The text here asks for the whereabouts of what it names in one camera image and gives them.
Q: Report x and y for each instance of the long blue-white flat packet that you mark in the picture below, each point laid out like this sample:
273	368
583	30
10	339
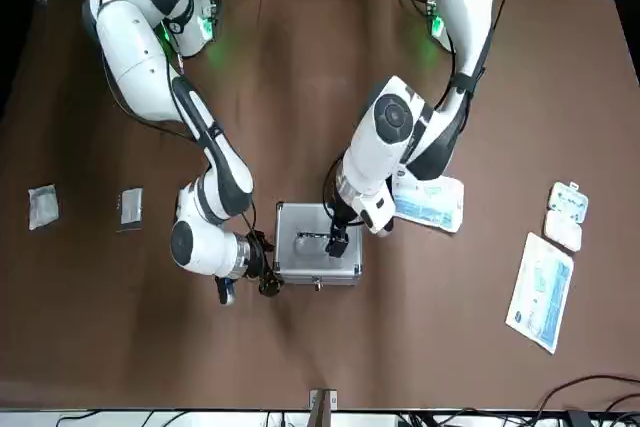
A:
542	292

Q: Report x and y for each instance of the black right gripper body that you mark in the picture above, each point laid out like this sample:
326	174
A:
256	259

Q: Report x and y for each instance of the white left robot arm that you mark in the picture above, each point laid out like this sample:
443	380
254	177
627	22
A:
380	147

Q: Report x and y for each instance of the silver gauze packet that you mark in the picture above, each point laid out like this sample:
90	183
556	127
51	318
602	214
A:
42	207

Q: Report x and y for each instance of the open white plastic pill box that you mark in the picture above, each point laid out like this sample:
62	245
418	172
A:
567	217

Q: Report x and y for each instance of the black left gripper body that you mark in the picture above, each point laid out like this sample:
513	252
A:
341	208

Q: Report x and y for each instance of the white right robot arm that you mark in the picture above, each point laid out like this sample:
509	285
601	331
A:
135	47

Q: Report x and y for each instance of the aluminium first-aid case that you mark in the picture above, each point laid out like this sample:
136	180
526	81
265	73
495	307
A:
310	267

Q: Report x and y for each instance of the clear bag white bandage roll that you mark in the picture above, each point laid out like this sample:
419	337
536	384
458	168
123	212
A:
131	207

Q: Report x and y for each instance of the wide blue-white flat packet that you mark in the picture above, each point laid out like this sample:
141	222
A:
435	207

